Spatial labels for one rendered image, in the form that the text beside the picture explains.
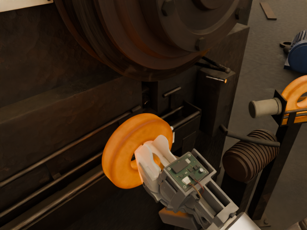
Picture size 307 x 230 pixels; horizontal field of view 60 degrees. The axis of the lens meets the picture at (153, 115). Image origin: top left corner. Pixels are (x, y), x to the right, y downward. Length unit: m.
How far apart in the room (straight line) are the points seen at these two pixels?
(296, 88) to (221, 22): 0.45
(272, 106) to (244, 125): 1.04
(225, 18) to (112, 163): 0.37
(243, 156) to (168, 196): 0.56
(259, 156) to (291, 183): 0.71
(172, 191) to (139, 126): 0.12
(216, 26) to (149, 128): 0.25
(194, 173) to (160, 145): 0.09
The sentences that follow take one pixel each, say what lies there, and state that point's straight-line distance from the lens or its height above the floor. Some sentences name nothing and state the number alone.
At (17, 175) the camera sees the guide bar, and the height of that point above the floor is 0.74.
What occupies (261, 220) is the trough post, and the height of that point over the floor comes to 0.01.
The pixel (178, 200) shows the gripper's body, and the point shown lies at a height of 0.85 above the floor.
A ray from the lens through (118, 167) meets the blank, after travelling 0.49.
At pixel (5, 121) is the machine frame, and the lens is 0.60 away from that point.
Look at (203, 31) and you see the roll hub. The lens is 0.55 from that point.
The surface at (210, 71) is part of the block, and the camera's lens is 0.87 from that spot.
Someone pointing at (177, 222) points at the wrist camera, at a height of 0.77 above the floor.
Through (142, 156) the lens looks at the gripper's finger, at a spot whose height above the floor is 0.85.
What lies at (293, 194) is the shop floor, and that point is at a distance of 1.66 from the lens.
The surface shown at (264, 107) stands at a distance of 0.95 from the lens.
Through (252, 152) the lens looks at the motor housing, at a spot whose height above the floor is 0.53.
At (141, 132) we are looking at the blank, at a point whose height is 0.89.
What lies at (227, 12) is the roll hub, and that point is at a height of 1.04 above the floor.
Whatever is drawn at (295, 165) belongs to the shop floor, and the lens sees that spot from 1.82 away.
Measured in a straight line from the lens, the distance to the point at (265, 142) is 1.01.
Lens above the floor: 1.20
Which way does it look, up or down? 37 degrees down
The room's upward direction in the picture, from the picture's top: straight up
